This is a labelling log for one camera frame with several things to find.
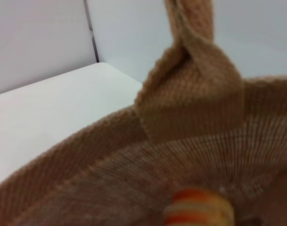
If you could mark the brown jute tote bag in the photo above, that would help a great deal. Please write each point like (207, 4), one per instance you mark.
(181, 106)

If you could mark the orange striped bread loaf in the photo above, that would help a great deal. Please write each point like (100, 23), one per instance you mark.
(197, 209)

